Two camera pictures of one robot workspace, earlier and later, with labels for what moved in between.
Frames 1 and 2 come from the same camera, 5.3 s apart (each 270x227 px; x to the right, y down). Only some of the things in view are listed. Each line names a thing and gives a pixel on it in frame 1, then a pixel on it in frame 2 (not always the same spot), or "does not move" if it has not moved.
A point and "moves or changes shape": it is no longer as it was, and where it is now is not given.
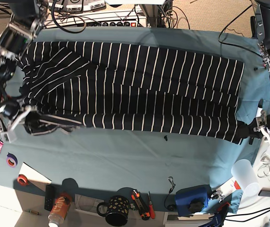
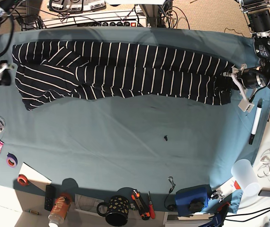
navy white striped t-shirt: [68, 85] moves or changes shape
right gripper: [262, 121] -> [226, 83]
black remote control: [49, 197] does not move
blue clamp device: [189, 201] does not move
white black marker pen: [258, 115] does not move
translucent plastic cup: [242, 171] does not move
